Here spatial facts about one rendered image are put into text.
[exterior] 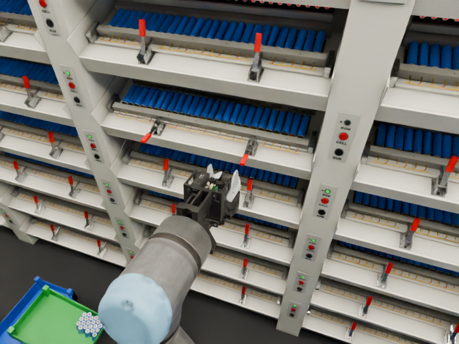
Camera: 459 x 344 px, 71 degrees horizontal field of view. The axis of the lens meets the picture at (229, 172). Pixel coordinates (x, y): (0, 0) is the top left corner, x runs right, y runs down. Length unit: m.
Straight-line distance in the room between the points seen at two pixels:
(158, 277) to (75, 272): 1.40
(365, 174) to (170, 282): 0.55
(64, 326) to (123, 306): 1.22
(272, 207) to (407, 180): 0.36
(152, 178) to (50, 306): 0.82
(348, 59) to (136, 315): 0.54
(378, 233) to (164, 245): 0.66
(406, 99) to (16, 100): 1.09
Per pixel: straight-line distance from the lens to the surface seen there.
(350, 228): 0.96
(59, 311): 1.65
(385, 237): 0.98
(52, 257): 1.92
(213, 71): 0.75
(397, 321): 1.33
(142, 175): 1.09
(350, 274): 1.12
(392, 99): 0.71
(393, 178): 0.84
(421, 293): 1.17
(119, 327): 0.45
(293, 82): 0.71
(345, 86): 0.68
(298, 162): 0.81
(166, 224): 0.50
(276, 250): 1.11
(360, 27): 0.64
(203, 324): 1.54
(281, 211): 0.95
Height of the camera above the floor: 1.42
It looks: 42 degrees down
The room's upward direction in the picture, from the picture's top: straight up
